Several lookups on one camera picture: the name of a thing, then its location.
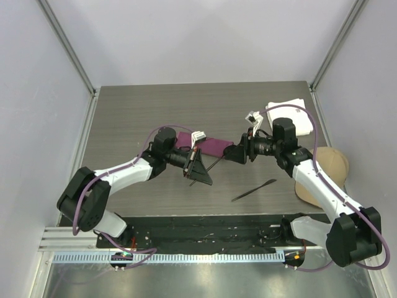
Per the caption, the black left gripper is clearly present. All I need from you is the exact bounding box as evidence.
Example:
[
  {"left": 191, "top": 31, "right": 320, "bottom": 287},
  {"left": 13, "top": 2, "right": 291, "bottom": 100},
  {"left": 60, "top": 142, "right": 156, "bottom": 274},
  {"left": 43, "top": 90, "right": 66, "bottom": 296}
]
[{"left": 164, "top": 147, "right": 212, "bottom": 185}]

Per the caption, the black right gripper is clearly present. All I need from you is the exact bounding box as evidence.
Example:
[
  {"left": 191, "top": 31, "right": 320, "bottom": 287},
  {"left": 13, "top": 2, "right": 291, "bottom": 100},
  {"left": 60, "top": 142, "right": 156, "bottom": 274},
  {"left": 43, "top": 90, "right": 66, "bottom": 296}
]
[{"left": 225, "top": 127, "right": 282, "bottom": 165}]

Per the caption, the dark metal spoon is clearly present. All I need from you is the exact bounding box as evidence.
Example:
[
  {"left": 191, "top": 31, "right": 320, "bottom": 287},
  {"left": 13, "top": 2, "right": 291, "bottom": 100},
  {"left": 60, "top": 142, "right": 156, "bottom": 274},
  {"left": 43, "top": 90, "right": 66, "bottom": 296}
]
[{"left": 188, "top": 156, "right": 226, "bottom": 187}]

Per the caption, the magenta cloth napkin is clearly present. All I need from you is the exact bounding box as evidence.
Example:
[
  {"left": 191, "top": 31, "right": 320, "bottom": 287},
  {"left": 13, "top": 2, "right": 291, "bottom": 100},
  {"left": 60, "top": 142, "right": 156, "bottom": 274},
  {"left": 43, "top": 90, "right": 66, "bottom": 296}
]
[{"left": 176, "top": 132, "right": 234, "bottom": 158}]

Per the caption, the dark metal fork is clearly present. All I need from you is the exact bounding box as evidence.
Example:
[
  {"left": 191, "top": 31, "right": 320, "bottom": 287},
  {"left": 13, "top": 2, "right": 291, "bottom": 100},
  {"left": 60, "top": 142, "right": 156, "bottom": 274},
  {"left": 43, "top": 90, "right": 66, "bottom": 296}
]
[{"left": 231, "top": 179, "right": 277, "bottom": 202}]

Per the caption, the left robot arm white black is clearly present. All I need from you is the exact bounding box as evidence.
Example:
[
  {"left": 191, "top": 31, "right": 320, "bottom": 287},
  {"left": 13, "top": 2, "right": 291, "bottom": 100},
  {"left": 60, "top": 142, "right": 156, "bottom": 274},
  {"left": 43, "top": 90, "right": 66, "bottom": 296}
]
[{"left": 56, "top": 147, "right": 213, "bottom": 248}]

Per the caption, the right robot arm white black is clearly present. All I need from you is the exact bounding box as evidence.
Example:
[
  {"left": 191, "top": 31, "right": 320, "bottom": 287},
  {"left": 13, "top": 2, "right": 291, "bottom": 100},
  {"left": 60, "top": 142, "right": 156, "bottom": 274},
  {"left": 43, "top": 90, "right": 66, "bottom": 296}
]
[{"left": 224, "top": 133, "right": 390, "bottom": 267}]

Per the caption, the white folded towel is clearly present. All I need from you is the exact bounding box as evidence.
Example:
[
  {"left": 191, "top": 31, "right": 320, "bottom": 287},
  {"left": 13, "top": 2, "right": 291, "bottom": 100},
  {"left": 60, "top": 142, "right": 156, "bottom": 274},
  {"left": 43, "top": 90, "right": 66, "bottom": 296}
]
[{"left": 265, "top": 99, "right": 313, "bottom": 137}]

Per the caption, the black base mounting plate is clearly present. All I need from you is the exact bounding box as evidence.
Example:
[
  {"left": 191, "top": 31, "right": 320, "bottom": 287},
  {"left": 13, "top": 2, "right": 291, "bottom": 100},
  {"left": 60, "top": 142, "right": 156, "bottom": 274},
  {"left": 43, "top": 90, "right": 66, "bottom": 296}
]
[{"left": 58, "top": 215, "right": 329, "bottom": 252}]

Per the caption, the tan baseball cap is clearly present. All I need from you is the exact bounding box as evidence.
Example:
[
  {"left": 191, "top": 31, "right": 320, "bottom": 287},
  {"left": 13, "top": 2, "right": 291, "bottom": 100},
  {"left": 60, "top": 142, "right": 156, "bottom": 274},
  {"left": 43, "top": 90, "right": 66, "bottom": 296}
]
[{"left": 295, "top": 147, "right": 349, "bottom": 208}]

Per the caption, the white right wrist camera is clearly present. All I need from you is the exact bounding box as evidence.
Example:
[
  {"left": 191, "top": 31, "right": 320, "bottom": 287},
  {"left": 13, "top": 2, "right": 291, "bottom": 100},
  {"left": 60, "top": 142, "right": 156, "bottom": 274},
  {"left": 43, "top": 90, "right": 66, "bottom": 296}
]
[{"left": 245, "top": 111, "right": 264, "bottom": 137}]

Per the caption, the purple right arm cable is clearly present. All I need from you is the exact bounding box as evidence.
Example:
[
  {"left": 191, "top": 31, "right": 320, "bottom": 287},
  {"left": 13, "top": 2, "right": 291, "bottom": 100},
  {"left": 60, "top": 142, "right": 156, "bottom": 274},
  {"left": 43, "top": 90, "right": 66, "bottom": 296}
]
[{"left": 265, "top": 104, "right": 391, "bottom": 271}]

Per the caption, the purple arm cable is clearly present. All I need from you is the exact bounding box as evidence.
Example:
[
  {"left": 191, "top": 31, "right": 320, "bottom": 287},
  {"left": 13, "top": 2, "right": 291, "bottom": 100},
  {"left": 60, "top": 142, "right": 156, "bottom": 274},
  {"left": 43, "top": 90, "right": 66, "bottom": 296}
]
[
  {"left": 265, "top": 104, "right": 391, "bottom": 271},
  {"left": 71, "top": 125, "right": 193, "bottom": 269}
]

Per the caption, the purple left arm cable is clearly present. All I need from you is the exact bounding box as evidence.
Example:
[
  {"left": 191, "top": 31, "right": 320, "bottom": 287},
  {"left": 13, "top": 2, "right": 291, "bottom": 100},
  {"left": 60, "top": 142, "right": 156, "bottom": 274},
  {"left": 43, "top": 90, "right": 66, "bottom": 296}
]
[{"left": 71, "top": 125, "right": 193, "bottom": 269}]

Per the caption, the aluminium front rail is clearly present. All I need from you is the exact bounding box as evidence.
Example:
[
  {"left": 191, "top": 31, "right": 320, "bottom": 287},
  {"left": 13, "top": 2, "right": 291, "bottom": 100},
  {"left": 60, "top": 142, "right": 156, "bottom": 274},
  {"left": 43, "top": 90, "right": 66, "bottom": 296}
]
[{"left": 38, "top": 223, "right": 103, "bottom": 251}]

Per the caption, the slotted cable duct strip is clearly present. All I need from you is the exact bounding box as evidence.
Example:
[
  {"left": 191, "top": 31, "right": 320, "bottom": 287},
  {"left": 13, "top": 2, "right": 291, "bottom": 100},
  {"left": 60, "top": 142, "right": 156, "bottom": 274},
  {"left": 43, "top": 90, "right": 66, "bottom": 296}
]
[{"left": 52, "top": 251, "right": 285, "bottom": 264}]

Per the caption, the aluminium frame post right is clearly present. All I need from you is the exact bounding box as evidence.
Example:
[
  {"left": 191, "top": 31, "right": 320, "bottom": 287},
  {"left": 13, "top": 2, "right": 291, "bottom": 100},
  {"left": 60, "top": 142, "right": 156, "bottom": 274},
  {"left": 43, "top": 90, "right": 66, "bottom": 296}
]
[{"left": 310, "top": 0, "right": 368, "bottom": 92}]

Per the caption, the aluminium frame post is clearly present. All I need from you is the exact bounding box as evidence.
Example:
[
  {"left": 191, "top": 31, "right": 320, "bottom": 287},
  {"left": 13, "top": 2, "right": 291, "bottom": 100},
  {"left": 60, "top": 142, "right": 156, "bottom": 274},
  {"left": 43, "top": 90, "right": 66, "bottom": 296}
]
[
  {"left": 36, "top": 0, "right": 97, "bottom": 96},
  {"left": 310, "top": 0, "right": 368, "bottom": 92}
]

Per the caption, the aluminium frame post left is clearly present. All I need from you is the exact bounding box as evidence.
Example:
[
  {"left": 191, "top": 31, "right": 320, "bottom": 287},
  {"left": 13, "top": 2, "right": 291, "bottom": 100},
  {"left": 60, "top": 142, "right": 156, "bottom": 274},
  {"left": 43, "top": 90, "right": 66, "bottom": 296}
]
[{"left": 36, "top": 0, "right": 97, "bottom": 96}]

